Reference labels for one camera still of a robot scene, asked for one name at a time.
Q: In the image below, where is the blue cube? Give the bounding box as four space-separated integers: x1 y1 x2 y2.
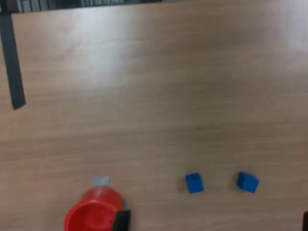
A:
184 172 205 194
236 171 260 193

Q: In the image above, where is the red plastic bin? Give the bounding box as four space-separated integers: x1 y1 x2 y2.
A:
64 187 126 231

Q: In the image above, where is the black tape strip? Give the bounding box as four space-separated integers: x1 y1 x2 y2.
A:
0 13 26 110

